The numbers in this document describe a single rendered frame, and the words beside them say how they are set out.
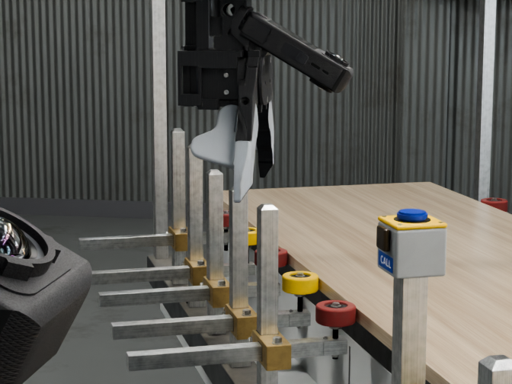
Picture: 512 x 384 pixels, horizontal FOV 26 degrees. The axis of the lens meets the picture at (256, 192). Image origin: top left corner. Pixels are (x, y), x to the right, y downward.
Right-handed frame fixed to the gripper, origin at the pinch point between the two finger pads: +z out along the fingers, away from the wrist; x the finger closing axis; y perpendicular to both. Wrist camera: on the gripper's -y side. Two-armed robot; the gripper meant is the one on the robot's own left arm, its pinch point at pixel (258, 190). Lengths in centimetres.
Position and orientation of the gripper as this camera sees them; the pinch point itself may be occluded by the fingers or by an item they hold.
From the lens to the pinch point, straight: 108.9
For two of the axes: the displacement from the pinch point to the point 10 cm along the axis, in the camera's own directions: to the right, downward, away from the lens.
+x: -1.6, 1.7, -9.7
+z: 0.0, 9.9, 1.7
